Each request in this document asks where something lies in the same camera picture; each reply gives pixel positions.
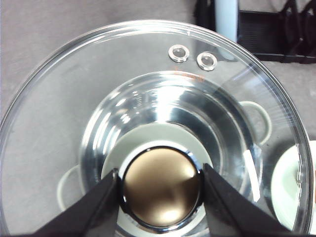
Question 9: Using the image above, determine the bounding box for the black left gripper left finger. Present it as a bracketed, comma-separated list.
[29, 169, 119, 237]

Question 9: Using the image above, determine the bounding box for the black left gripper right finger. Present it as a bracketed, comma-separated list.
[202, 163, 307, 237]

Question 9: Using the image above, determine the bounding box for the green plate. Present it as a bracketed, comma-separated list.
[271, 140, 316, 234]

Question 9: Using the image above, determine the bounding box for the glass pot lid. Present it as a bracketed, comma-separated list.
[0, 21, 311, 237]

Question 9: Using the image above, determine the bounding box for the green electric steamer pot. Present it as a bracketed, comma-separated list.
[57, 72, 272, 237]

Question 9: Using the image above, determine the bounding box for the black dish rack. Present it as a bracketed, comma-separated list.
[195, 0, 316, 64]

